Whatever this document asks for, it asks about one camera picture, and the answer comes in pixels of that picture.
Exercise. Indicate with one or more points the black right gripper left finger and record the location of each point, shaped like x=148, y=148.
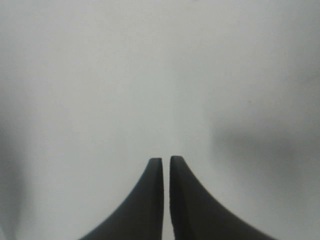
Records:
x=140, y=215

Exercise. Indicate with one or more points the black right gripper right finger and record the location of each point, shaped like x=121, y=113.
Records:
x=197, y=215

